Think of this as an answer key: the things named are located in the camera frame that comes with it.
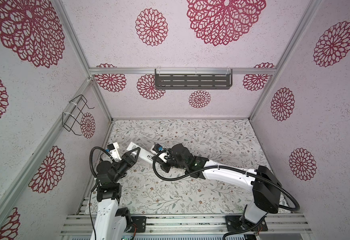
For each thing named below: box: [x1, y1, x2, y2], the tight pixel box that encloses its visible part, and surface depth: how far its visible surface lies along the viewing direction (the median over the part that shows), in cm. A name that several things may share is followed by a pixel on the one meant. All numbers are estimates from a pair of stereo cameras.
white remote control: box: [126, 141, 155, 164], surface depth 74 cm
